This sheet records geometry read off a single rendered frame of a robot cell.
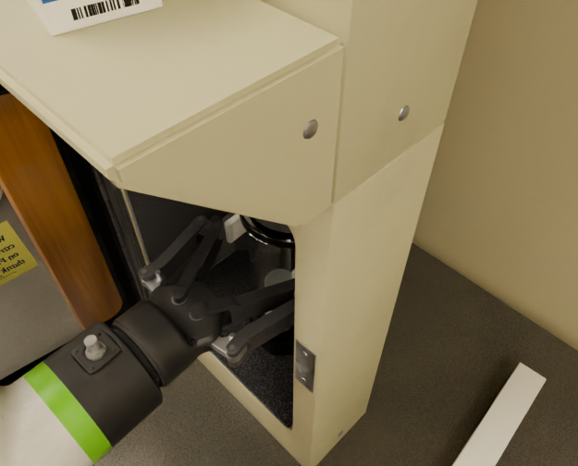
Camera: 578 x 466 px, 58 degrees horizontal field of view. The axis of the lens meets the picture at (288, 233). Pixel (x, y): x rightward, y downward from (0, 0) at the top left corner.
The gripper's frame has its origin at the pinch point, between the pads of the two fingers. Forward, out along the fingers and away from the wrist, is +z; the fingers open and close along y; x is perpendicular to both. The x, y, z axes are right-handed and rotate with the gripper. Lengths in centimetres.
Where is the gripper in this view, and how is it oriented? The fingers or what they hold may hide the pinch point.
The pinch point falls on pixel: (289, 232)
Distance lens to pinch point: 56.0
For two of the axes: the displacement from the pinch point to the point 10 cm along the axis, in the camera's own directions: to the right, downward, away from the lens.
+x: -0.1, 6.7, 7.4
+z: 6.7, -5.5, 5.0
